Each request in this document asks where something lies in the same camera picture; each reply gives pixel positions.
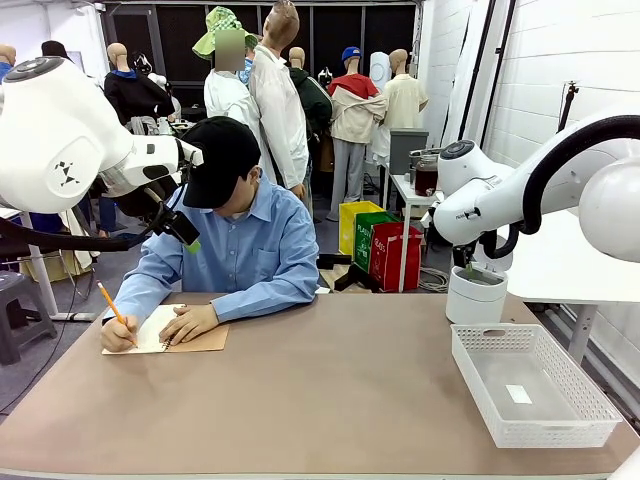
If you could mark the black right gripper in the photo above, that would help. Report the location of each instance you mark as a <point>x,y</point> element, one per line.
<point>462,256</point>

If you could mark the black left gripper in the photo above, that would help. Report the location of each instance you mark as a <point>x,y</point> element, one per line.
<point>177,227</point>

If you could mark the spiral notebook with brown cover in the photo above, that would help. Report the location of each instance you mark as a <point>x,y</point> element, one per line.
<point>205,342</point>

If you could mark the yellow pencil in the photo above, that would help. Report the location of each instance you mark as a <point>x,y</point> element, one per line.
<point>107,297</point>

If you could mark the person's left forearm blue sleeve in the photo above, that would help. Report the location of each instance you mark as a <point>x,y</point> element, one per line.
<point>265,301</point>

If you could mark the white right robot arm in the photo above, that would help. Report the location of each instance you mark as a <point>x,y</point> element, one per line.
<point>480,205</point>

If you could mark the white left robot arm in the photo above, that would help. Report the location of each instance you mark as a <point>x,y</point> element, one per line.
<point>50,140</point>

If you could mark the person's right forearm blue sleeve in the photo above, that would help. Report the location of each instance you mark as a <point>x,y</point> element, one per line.
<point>135,295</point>

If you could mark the person's left hand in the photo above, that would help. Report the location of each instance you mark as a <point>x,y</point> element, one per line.
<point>192,322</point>

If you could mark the person's right hand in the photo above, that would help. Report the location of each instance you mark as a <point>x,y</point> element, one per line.
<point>119,336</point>

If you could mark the white trash can with lid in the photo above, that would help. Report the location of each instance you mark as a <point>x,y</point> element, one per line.
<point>472,300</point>

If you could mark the person torso in blue shirt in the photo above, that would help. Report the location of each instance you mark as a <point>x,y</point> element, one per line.
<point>250,250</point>

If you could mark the red recycling bin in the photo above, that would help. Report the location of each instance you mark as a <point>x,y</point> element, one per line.
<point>395,260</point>

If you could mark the large white side table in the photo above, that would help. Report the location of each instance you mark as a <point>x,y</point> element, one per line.
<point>560,280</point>

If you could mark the black baseball cap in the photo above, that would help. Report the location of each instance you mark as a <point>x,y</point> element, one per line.
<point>220,160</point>

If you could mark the glass jar with brown liquid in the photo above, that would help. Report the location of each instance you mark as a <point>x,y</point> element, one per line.
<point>426,177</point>

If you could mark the green recycling bin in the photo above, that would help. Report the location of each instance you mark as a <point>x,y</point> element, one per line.
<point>365,240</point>

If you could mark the black stand base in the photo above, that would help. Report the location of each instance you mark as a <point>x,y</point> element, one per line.
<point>357,277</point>

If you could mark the yellow recycling bin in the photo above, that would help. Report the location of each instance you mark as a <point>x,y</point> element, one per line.
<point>350,220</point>

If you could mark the white sticker inside basket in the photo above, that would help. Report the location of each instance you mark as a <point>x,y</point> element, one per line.
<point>518,394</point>

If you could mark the grey cabinet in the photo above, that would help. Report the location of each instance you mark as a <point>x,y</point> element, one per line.
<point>405,147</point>

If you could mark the white perforated plastic basket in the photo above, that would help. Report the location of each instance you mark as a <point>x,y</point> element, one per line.
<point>530,395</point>

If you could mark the beige cardboard box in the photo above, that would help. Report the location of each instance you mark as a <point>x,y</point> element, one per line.
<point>50,265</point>

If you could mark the mannequin with green hat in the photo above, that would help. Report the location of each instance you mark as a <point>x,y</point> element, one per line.
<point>230,100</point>

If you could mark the white desk with leg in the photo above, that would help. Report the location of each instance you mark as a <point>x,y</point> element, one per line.
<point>42,280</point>

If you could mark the tall mannequin in white coat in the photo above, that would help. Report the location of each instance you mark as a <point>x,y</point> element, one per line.
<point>280,110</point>

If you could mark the mannequin in black jacket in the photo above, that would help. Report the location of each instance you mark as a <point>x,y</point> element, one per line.
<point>132,95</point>

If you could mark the mannequin in cream shirt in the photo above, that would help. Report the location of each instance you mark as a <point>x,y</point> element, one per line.
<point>405,102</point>

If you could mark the grey plastic stool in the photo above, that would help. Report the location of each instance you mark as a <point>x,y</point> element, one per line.
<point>20,310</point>

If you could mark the black tripod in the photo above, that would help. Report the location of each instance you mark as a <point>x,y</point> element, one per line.
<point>567,107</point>

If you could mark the mannequin in dark green jacket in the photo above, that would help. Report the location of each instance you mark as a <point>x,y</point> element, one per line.
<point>317,100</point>

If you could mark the white leaning panel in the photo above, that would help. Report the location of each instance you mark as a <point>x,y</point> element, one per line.
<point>467,75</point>

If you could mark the mannequin with blue cap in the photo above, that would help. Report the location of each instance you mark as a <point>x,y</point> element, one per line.
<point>352,115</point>

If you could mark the white oval device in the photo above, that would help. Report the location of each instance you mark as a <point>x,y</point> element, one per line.
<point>380,70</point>

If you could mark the mannequin head with black hat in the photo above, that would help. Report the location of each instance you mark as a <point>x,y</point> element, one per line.
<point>54,49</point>

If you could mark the mannequin in blue top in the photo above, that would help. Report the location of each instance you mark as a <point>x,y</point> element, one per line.
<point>6,57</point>

